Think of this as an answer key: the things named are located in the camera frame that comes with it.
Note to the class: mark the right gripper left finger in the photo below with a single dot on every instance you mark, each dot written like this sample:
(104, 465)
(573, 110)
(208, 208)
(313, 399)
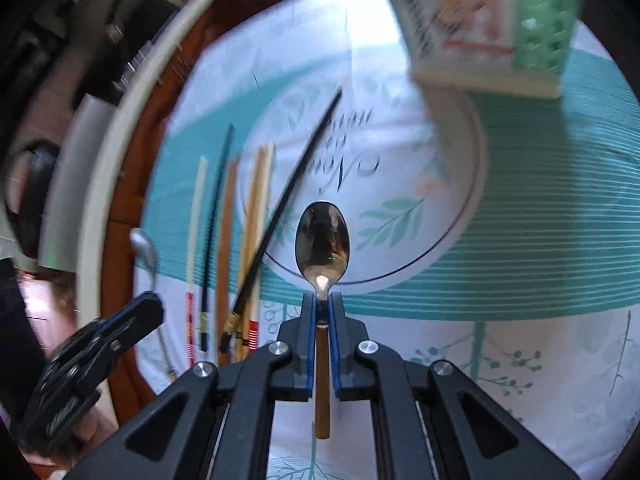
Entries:
(305, 347)

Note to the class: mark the small steel spoon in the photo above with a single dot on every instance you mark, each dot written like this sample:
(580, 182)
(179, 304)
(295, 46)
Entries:
(145, 252)

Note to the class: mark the white chopstick red end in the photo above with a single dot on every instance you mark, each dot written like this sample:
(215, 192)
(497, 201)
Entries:
(195, 216)

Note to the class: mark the teal white tablecloth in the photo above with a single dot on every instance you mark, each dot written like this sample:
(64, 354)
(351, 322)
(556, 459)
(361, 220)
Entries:
(499, 234)

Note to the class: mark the wooden lower cabinets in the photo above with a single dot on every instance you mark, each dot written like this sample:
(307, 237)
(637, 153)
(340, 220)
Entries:
(118, 187)

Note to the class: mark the brown wooden chopstick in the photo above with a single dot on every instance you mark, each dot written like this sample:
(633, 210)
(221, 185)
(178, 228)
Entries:
(224, 250)

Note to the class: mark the green tableware holder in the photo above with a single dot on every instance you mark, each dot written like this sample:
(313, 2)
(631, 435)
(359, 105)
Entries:
(512, 47)

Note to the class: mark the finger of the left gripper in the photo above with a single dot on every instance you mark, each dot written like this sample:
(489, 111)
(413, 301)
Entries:
(123, 329)

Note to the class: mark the large steel spoon wooden handle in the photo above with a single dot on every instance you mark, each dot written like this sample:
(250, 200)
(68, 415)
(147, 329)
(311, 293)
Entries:
(322, 250)

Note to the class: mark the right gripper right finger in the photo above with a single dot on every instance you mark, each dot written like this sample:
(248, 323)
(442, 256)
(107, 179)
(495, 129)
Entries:
(341, 349)

